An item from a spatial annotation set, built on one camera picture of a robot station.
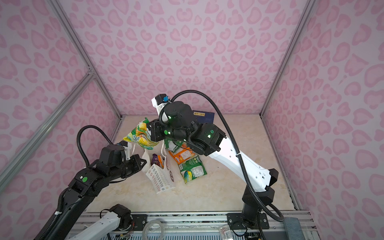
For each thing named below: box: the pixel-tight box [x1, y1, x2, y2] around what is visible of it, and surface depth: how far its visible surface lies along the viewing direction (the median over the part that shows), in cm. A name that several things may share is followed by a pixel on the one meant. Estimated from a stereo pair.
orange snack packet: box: [168, 148, 196, 165], surface depth 97 cm
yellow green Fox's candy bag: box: [123, 117, 160, 150], surface depth 59 cm
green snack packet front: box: [178, 155, 207, 184], surface depth 90 cm
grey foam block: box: [283, 217, 306, 240], surface depth 70 cm
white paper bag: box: [141, 140, 176, 194], surface depth 73 cm
